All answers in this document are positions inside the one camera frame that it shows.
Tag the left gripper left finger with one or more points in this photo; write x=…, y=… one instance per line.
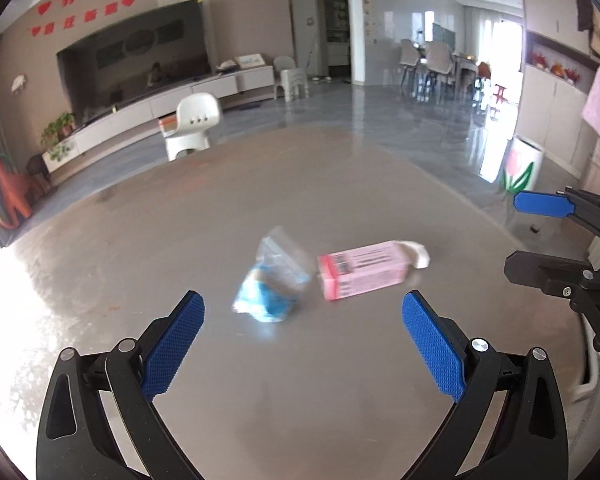
x=75, y=439

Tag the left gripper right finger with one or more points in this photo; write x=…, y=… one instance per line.
x=529, y=440

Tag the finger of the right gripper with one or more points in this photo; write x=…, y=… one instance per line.
x=574, y=280
x=579, y=206

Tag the pink carton box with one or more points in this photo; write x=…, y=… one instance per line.
x=357, y=271

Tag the clear zip bag blue contents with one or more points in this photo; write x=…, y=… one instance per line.
x=277, y=280

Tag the white tulip trash bin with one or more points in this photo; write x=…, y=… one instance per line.
x=522, y=166

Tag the dining table with chairs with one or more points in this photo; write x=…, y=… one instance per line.
x=437, y=61

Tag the orange dinosaur toy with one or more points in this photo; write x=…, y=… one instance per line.
x=17, y=191

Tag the small dark stool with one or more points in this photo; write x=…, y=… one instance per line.
x=39, y=175

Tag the green potted plant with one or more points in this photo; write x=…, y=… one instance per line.
x=56, y=134

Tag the white tv cabinet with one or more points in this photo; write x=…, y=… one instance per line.
x=157, y=105

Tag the orange box behind chair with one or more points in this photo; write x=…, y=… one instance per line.
x=168, y=124

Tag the stacked white stools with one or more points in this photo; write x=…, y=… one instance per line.
x=290, y=81

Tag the white plastic chair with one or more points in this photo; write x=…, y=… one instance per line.
x=194, y=117

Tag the framed picture on cabinet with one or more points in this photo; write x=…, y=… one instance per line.
x=250, y=61

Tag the large black television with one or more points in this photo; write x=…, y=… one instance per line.
x=126, y=61

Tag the white wall cabinet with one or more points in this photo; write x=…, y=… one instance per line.
x=558, y=74

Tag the cloud wall decoration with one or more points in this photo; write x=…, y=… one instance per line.
x=18, y=84

